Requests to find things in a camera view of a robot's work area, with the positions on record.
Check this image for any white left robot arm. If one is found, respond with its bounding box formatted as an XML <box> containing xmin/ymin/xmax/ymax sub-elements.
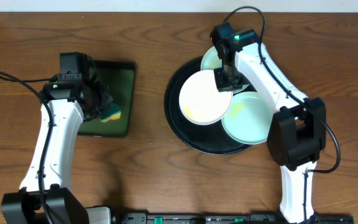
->
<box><xmin>1</xmin><ymin>59</ymin><xmax>121</xmax><ymax>223</ymax></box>

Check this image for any mint green plate with stain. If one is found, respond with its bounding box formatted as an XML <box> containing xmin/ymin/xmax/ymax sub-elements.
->
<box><xmin>221</xmin><ymin>91</ymin><xmax>273</xmax><ymax>144</ymax></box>

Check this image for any green and yellow sponge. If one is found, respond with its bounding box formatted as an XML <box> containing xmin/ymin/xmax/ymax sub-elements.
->
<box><xmin>100</xmin><ymin>103</ymin><xmax>121</xmax><ymax>123</ymax></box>

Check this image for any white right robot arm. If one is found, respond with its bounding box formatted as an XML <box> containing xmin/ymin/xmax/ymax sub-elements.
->
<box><xmin>213</xmin><ymin>35</ymin><xmax>326</xmax><ymax>223</ymax></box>

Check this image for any black rectangular tray with water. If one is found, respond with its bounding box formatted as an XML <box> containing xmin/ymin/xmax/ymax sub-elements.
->
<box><xmin>78</xmin><ymin>60</ymin><xmax>136</xmax><ymax>138</ymax></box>

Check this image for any round black serving tray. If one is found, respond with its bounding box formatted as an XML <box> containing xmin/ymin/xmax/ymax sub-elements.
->
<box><xmin>164</xmin><ymin>58</ymin><xmax>256</xmax><ymax>155</ymax></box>

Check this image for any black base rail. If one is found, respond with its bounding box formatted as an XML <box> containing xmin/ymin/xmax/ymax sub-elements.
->
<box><xmin>121</xmin><ymin>213</ymin><xmax>355</xmax><ymax>224</ymax></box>

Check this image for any pink round plate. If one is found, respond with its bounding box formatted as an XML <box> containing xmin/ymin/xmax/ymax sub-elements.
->
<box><xmin>178</xmin><ymin>70</ymin><xmax>233</xmax><ymax>125</ymax></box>

